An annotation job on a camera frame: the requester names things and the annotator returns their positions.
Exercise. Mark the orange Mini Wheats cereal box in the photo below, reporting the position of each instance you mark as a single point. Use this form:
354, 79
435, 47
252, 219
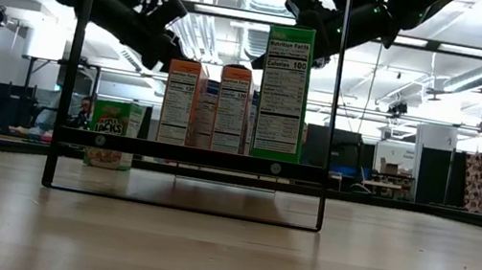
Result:
177, 105
230, 114

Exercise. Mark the black aluminium table frame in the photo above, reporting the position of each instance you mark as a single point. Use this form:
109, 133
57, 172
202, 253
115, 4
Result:
451, 216

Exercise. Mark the black partition panel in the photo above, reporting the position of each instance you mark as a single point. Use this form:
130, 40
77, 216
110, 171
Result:
433, 175

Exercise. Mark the white cabinet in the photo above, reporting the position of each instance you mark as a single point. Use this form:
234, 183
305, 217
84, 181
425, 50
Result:
437, 137

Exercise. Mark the cardboard box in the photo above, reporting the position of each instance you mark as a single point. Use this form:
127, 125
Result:
390, 168

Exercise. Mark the black cabinet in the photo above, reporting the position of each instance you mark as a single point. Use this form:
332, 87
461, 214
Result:
345, 151

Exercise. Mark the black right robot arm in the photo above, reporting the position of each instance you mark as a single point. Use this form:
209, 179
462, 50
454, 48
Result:
417, 3

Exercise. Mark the black metal rack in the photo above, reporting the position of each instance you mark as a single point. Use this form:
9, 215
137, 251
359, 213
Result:
44, 59

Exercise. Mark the wooden shelf with black frame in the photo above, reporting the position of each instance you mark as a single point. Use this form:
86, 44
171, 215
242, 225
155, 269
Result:
189, 154

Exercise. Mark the person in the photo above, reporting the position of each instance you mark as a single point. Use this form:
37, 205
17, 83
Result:
86, 108

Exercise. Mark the green Apple Jacks cereal box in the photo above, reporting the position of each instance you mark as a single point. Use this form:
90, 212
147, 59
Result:
112, 122
282, 103

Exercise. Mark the small wooden table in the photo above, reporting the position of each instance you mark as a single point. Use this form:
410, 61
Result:
381, 184

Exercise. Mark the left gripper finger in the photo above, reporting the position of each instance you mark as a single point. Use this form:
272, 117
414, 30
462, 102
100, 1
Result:
166, 53

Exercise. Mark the long ceiling light rail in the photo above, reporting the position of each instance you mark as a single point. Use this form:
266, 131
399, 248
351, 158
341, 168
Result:
477, 51

